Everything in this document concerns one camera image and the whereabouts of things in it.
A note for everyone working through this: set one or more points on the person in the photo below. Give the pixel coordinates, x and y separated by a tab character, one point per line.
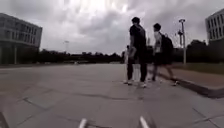
126	58
160	50
138	43

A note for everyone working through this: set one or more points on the row of trees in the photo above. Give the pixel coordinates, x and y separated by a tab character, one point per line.
86	56

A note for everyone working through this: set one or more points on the grey stone slab plaza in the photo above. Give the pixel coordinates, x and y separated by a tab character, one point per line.
83	90

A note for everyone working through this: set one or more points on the robot's own part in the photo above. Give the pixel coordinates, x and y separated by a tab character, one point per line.
82	123
144	122

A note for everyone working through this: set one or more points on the lamp pole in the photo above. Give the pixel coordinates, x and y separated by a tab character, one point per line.
183	40

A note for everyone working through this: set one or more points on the stone kerb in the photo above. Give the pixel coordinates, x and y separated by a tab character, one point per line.
196	87

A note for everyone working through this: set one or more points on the grass strip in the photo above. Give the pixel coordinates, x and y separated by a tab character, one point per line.
203	67

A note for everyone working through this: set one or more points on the grey building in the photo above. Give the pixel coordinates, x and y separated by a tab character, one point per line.
16	36

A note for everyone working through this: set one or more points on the pale building with windows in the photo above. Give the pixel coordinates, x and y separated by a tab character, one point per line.
216	25

